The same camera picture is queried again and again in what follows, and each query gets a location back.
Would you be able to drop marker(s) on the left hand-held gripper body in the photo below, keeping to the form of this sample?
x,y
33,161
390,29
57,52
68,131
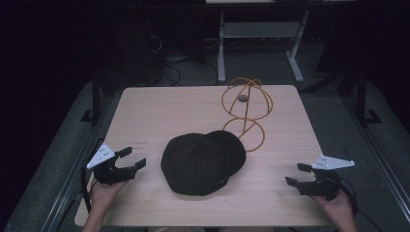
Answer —
x,y
101,156

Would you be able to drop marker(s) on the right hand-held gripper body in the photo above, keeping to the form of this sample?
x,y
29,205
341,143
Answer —
x,y
332,163

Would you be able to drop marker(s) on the black hat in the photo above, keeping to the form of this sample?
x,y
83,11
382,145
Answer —
x,y
203,162

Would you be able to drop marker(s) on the person's left hand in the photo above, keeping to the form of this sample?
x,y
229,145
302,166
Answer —
x,y
103,193

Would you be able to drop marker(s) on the person's right hand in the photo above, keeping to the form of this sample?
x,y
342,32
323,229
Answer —
x,y
338,208

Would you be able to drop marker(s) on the black metal stand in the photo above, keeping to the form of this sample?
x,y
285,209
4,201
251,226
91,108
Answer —
x,y
362,96
95,96

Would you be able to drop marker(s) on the aluminium rail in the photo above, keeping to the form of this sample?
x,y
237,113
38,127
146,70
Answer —
x,y
69,180
380,154

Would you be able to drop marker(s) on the white metal desk frame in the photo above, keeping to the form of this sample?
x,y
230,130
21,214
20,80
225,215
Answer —
x,y
259,29

